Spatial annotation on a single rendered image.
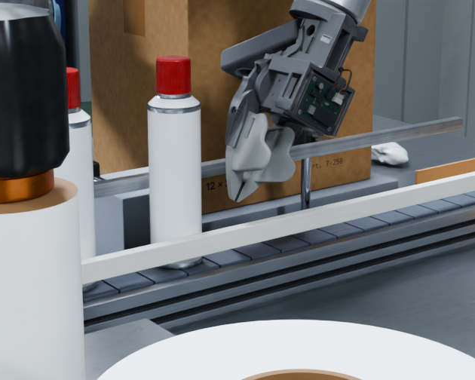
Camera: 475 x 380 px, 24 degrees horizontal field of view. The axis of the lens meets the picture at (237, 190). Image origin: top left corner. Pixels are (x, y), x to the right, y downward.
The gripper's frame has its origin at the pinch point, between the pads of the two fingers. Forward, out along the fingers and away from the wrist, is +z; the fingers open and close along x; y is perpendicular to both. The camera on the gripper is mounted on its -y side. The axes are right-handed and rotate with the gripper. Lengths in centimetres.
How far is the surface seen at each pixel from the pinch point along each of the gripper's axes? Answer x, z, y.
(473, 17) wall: 178, -89, -147
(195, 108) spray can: -11.0, -4.9, 3.4
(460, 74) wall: 188, -73, -151
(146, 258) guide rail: -10.1, 9.9, 4.8
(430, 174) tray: 40.0, -13.9, -12.2
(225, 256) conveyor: 0.3, 6.9, 2.8
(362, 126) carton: 30.4, -16.0, -18.1
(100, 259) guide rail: -14.7, 11.6, 4.7
